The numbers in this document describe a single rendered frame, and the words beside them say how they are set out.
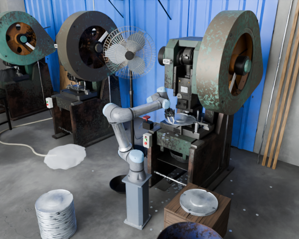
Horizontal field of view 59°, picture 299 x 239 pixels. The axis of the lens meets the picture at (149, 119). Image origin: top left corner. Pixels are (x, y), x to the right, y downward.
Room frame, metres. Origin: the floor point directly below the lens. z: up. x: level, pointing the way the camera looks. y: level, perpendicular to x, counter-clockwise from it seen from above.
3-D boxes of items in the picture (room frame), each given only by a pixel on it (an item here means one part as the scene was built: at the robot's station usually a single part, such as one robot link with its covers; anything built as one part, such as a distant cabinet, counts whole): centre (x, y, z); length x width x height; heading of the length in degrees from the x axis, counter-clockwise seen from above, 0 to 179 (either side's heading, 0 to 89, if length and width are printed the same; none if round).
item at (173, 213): (1.67, -0.38, 0.18); 0.40 x 0.38 x 0.35; 144
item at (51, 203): (1.74, 0.77, 0.31); 0.29 x 0.29 x 0.01
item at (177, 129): (2.29, -0.26, 0.72); 0.25 x 0.14 x 0.14; 141
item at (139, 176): (1.87, 0.10, 0.50); 0.15 x 0.15 x 0.10
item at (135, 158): (1.87, 0.11, 0.62); 0.13 x 0.12 x 0.14; 36
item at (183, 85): (2.40, -0.35, 1.04); 0.17 x 0.15 x 0.30; 141
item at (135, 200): (1.87, 0.10, 0.23); 0.19 x 0.19 x 0.45; 62
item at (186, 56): (2.43, -0.37, 1.27); 0.21 x 0.12 x 0.34; 141
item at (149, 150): (2.71, -0.25, 0.45); 0.92 x 0.12 x 0.90; 141
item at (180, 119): (2.33, -0.29, 0.78); 0.29 x 0.29 x 0.01
